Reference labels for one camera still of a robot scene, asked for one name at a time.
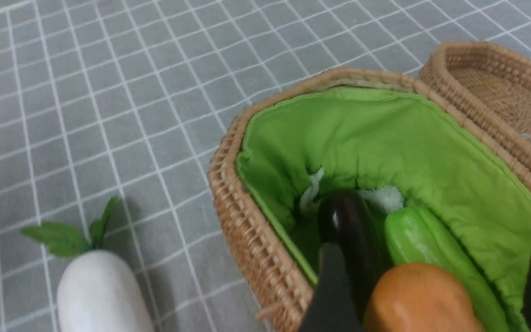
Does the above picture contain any woven wicker basket lid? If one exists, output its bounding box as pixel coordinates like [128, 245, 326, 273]
[419, 41, 531, 172]

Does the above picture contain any brown toy potato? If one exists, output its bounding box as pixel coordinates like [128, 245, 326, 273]
[363, 263, 485, 332]

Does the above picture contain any purple toy eggplant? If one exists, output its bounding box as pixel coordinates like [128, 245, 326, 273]
[317, 189, 392, 319]

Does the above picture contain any woven wicker basket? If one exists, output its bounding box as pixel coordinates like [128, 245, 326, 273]
[208, 68, 531, 332]

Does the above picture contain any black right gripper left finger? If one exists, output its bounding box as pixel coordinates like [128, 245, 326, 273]
[298, 243, 365, 332]

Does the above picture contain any grey checked tablecloth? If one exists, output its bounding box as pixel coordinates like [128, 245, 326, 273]
[0, 0, 531, 332]

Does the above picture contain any green toy pepper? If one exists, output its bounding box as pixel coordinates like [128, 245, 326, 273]
[385, 206, 510, 332]

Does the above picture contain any white radish with leaves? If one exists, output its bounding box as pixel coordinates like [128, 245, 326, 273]
[20, 196, 154, 332]

